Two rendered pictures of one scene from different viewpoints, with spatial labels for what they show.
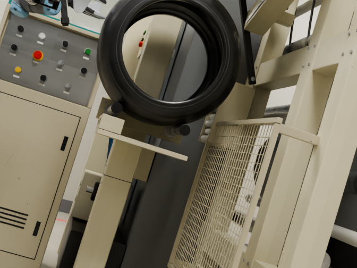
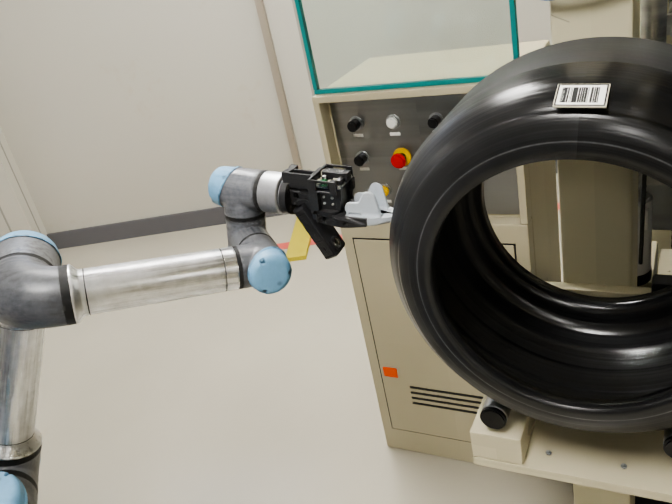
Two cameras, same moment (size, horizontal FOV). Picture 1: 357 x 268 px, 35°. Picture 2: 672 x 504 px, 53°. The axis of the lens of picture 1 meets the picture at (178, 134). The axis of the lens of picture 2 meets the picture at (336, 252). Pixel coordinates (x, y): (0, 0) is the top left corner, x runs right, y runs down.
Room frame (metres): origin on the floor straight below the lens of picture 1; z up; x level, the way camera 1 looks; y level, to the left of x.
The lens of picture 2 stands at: (1.41, -0.16, 1.70)
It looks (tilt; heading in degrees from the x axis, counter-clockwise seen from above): 27 degrees down; 41
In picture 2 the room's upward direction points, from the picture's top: 13 degrees counter-clockwise
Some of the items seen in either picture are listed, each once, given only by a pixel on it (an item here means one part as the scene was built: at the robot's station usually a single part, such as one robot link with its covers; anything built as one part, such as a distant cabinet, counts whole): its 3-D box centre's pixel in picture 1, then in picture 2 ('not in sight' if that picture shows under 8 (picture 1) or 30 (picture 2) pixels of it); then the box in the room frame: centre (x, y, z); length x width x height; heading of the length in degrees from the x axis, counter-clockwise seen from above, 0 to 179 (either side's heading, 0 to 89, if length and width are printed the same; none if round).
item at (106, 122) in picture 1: (109, 124); (518, 382); (2.35, 0.29, 0.84); 0.36 x 0.09 x 0.06; 10
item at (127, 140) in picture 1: (138, 143); (596, 408); (2.38, 0.15, 0.80); 0.37 x 0.36 x 0.02; 100
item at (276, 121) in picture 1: (213, 206); not in sight; (2.20, -0.22, 0.65); 0.90 x 0.02 x 0.70; 10
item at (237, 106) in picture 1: (226, 115); not in sight; (2.66, -0.19, 1.05); 0.20 x 0.15 x 0.30; 10
